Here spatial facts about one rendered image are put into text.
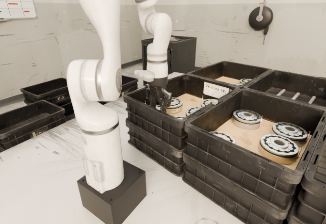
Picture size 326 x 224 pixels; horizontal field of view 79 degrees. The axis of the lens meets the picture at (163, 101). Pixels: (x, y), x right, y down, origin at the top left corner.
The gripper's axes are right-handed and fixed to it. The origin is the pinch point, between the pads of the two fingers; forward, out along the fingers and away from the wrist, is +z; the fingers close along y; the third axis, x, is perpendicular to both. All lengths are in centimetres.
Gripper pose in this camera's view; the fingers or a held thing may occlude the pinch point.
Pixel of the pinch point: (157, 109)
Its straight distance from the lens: 77.9
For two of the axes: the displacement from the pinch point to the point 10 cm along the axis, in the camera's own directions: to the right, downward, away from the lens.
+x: -7.6, 2.8, -5.9
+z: 0.0, 9.0, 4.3
